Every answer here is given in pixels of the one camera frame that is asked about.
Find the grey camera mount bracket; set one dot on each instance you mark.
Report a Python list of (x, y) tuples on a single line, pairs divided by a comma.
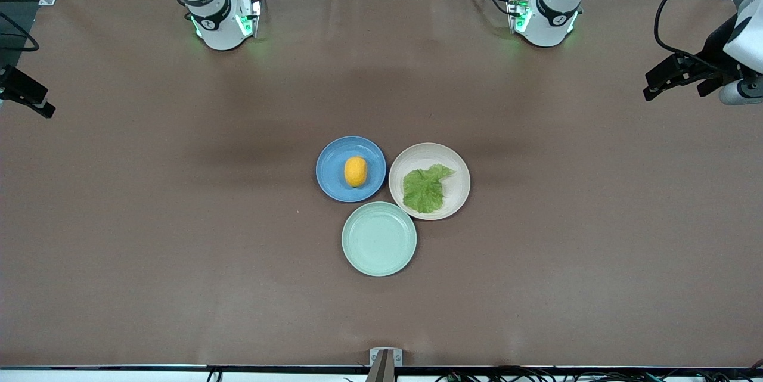
[(385, 361)]

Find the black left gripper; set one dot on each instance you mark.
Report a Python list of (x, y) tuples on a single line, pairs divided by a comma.
[(713, 47)]

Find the yellow lemon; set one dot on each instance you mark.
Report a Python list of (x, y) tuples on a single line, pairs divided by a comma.
[(355, 171)]

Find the blue plate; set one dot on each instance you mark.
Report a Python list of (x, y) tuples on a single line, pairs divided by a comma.
[(334, 170)]

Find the green lettuce leaf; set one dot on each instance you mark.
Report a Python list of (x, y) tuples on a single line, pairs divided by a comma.
[(424, 191)]

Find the brown table cover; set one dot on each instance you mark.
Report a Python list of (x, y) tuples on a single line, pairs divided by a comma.
[(179, 221)]

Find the cream plate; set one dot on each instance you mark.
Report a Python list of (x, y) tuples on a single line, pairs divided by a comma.
[(459, 182)]

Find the mint green plate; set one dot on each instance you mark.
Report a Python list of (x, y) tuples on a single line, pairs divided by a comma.
[(379, 239)]

